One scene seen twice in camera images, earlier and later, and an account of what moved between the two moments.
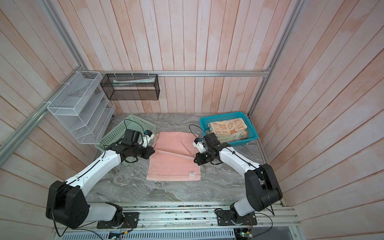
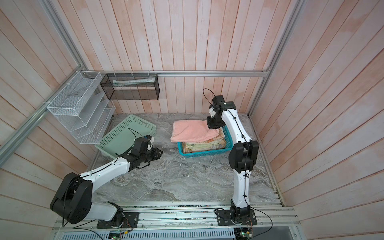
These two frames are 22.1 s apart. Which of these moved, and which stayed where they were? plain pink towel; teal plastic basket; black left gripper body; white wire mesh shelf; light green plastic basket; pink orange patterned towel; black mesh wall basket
Moved: pink orange patterned towel; teal plastic basket; plain pink towel; black left gripper body
Stayed: light green plastic basket; white wire mesh shelf; black mesh wall basket
